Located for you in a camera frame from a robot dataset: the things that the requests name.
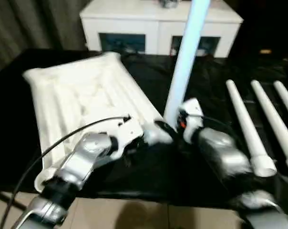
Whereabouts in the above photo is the black mat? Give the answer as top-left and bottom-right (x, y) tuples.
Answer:
(0, 49), (288, 210)

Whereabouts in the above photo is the white plastic table top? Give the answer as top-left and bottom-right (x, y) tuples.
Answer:
(22, 52), (175, 194)

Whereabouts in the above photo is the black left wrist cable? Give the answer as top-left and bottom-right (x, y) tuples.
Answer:
(0, 115), (132, 229)

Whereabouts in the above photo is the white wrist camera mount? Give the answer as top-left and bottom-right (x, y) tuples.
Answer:
(109, 115), (144, 161)
(178, 98), (204, 144)

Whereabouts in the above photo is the grey curtain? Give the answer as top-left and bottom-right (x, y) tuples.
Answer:
(0, 0), (87, 76)

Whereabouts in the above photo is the white plastic table leg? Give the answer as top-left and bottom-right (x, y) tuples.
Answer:
(163, 0), (211, 126)
(226, 80), (278, 177)
(273, 80), (288, 114)
(250, 80), (288, 177)

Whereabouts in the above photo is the white cabinet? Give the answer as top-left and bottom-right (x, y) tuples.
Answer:
(79, 0), (244, 58)

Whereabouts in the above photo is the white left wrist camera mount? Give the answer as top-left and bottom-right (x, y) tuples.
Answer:
(109, 115), (144, 161)

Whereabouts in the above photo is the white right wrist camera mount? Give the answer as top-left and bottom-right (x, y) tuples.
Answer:
(178, 98), (204, 144)

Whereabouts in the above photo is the glass bowl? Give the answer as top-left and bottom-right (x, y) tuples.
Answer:
(159, 0), (180, 8)

